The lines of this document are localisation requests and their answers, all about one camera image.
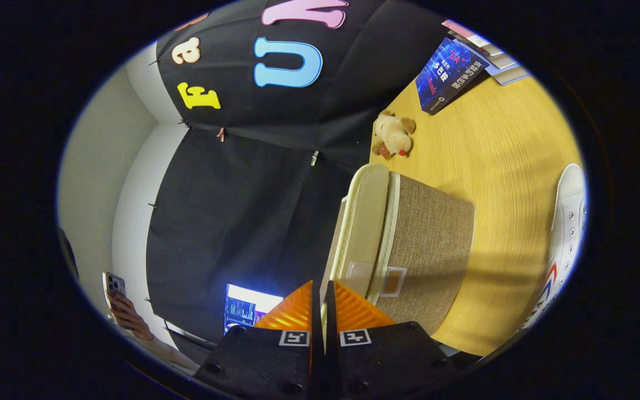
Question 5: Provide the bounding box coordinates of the computer monitor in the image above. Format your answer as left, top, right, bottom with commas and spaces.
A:
223, 283, 284, 336

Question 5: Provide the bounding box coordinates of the white book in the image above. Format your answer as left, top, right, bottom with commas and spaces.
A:
456, 34, 515, 63

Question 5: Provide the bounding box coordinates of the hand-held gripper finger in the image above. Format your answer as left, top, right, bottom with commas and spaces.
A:
324, 280, 461, 400
195, 280, 326, 400

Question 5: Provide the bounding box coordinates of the smartphone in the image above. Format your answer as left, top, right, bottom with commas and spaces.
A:
102, 272, 127, 299

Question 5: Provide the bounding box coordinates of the tan plush dog toy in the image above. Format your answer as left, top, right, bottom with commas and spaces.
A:
373, 110, 417, 161

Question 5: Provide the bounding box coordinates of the white canvas shoe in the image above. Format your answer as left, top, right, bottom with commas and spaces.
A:
520, 163, 588, 332

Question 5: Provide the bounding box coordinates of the beige fabric storage box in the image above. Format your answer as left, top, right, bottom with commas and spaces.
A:
320, 163, 476, 337

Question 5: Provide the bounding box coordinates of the pale blue book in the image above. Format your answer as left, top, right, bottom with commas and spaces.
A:
484, 56, 533, 87

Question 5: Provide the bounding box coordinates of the dark blue book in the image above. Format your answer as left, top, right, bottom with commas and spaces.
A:
416, 37, 491, 116

